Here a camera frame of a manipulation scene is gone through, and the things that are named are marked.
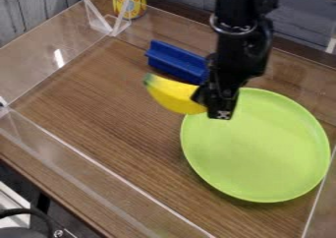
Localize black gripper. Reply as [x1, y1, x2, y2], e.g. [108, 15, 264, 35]
[191, 0, 280, 120]

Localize yellow toy banana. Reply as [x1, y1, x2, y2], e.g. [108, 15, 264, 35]
[143, 73, 207, 114]

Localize green round plate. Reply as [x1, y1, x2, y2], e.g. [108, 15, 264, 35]
[180, 88, 331, 203]

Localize blue plastic block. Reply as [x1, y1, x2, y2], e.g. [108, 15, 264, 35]
[144, 39, 209, 85]

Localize clear acrylic tray walls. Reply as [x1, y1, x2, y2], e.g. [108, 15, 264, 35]
[0, 0, 336, 238]

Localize yellow labelled tin can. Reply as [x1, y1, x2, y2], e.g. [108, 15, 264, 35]
[112, 0, 147, 20]

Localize black cable loop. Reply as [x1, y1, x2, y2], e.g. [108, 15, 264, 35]
[0, 208, 56, 238]

